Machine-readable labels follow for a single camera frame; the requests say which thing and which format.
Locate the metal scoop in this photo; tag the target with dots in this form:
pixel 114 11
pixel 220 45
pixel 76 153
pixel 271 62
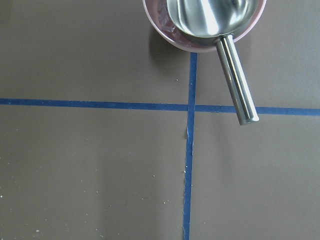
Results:
pixel 217 23

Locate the pink bowl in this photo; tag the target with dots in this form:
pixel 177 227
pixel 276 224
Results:
pixel 157 13

